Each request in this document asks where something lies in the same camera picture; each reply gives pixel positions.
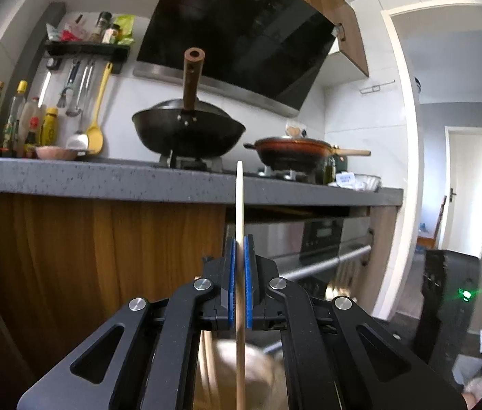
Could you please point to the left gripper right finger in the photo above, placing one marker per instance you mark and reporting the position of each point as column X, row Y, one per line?
column 336, row 356

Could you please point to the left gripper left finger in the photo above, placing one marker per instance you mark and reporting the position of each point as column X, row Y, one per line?
column 145, row 355

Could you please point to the wooden chopstick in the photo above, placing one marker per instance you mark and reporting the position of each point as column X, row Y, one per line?
column 240, row 289

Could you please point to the person's right hand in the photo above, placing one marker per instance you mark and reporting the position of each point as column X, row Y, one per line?
column 472, row 392

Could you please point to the white interior door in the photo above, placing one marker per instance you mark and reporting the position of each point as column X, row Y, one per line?
column 461, row 228

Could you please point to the stainless steel oven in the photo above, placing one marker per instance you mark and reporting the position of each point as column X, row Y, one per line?
column 325, row 256

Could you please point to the wooden cabinet door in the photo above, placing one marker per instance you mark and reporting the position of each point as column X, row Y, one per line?
column 68, row 264

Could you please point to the red-brown frying pan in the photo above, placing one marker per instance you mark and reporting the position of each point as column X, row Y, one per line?
column 301, row 154

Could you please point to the yellow hanging spatula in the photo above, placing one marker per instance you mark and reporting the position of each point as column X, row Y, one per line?
column 94, row 133

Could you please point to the yellow cap mustard jar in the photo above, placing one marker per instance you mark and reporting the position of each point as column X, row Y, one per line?
column 49, row 128

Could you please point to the yellow cap oil bottle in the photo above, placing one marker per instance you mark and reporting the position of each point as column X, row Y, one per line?
column 8, row 146

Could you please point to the black range hood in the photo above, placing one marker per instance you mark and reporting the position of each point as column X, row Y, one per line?
column 267, row 53

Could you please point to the black wok wooden handle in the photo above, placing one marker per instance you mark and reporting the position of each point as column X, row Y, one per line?
column 187, row 126

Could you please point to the black wall spice shelf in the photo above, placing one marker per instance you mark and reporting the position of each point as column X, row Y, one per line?
column 115, row 54

